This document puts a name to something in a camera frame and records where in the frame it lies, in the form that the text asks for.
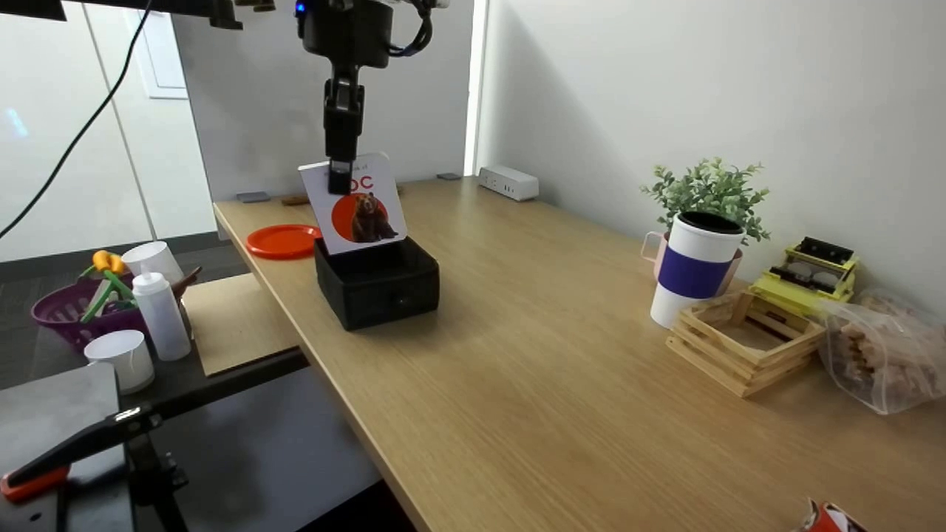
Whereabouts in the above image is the white short cup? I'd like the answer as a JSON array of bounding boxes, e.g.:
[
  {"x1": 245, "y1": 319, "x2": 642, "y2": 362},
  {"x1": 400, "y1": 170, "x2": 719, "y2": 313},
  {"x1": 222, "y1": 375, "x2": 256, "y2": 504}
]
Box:
[{"x1": 81, "y1": 329, "x2": 160, "y2": 396}]

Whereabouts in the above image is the red snack packet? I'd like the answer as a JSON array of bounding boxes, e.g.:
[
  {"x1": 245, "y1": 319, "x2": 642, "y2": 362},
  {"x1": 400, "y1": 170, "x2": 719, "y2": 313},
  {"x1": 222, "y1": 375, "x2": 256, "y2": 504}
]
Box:
[{"x1": 797, "y1": 496, "x2": 868, "y2": 532}]

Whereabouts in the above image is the potted plant white pot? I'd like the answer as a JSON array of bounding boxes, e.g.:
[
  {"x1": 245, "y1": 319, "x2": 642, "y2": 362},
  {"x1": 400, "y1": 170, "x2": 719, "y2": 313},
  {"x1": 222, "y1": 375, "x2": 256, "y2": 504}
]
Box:
[{"x1": 647, "y1": 211, "x2": 749, "y2": 331}]

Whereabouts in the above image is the wooden slat crate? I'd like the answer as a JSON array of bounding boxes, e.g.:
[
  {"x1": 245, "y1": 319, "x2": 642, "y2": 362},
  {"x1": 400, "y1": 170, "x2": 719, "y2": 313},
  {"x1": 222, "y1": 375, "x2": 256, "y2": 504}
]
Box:
[{"x1": 666, "y1": 291, "x2": 828, "y2": 400}]

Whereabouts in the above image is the purple plastic basket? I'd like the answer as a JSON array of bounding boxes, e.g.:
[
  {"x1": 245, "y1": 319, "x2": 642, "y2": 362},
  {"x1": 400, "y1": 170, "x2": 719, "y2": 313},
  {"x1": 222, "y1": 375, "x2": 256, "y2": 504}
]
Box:
[{"x1": 27, "y1": 276, "x2": 151, "y2": 351}]

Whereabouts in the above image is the white plastic bottle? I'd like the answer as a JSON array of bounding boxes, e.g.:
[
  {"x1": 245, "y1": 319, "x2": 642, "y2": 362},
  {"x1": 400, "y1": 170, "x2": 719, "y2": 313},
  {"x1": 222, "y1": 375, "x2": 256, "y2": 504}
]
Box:
[{"x1": 129, "y1": 269, "x2": 196, "y2": 363}]

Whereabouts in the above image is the black fabric box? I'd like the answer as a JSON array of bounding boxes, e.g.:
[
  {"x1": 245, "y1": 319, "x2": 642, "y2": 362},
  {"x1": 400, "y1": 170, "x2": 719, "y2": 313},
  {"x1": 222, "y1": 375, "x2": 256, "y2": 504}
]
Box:
[{"x1": 311, "y1": 235, "x2": 441, "y2": 334}]

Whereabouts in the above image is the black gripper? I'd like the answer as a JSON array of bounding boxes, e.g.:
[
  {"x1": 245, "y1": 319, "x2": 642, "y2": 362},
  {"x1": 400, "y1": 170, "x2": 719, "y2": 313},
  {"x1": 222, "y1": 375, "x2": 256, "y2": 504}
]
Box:
[{"x1": 292, "y1": 0, "x2": 400, "y2": 198}]

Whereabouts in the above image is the black hanging cable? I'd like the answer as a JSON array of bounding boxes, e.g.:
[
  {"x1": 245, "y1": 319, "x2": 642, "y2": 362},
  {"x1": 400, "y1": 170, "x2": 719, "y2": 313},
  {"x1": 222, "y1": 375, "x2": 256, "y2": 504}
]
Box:
[{"x1": 0, "y1": 0, "x2": 156, "y2": 239}]

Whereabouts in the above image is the white tilted cup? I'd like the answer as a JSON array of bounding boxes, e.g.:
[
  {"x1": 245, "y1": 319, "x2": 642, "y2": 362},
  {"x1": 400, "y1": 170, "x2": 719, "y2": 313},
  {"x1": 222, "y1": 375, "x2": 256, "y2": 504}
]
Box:
[{"x1": 120, "y1": 239, "x2": 188, "y2": 291}]

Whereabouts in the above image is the yellow black toy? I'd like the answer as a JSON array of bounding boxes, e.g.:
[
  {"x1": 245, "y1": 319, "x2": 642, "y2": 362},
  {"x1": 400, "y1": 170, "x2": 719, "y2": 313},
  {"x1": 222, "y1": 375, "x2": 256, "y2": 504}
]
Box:
[{"x1": 752, "y1": 235, "x2": 861, "y2": 322}]

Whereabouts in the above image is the clear plastic snack bag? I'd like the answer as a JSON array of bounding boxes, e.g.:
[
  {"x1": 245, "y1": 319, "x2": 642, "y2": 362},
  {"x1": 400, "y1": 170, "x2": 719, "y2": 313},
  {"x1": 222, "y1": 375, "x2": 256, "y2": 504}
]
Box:
[{"x1": 818, "y1": 294, "x2": 946, "y2": 416}]

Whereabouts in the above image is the wooden board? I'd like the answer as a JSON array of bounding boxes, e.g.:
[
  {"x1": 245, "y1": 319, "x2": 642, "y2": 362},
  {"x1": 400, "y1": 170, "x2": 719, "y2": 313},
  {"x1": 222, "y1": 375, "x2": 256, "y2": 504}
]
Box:
[{"x1": 177, "y1": 269, "x2": 304, "y2": 378}]

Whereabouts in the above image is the green potted plant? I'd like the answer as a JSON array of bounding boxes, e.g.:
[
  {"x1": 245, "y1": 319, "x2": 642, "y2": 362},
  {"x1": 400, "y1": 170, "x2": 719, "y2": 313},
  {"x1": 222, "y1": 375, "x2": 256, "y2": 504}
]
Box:
[{"x1": 644, "y1": 156, "x2": 775, "y2": 245}]

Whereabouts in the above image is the grey flat sheet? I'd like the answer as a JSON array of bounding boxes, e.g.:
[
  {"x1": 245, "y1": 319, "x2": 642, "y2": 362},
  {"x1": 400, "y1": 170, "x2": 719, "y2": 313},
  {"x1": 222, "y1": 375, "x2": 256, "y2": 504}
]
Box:
[{"x1": 0, "y1": 362, "x2": 125, "y2": 482}]

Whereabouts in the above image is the black clamp stand orange handle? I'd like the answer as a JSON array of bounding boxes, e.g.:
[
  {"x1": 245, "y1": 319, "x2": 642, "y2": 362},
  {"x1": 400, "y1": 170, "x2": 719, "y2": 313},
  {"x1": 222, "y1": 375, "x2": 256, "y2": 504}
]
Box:
[{"x1": 0, "y1": 346, "x2": 314, "y2": 532}]

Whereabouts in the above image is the orange round plate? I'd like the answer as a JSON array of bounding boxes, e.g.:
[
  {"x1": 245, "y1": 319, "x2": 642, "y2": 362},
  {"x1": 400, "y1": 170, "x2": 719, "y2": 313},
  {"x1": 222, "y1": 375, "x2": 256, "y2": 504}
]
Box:
[{"x1": 242, "y1": 221, "x2": 324, "y2": 263}]

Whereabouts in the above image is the orange white snack packet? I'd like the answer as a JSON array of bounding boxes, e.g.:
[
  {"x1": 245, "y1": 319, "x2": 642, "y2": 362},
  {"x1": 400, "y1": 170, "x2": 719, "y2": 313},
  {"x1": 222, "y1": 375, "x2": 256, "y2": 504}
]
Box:
[{"x1": 296, "y1": 150, "x2": 410, "y2": 260}]

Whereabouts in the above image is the white rectangular power box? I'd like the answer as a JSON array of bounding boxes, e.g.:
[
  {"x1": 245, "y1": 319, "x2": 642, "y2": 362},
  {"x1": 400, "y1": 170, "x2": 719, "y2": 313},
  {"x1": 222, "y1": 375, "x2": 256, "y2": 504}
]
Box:
[{"x1": 475, "y1": 164, "x2": 540, "y2": 205}]

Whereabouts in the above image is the orange yellow toy flower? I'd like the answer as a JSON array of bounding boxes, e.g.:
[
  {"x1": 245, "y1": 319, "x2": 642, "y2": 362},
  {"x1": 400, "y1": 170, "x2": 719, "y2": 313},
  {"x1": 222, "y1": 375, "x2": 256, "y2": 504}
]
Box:
[{"x1": 81, "y1": 248, "x2": 138, "y2": 322}]

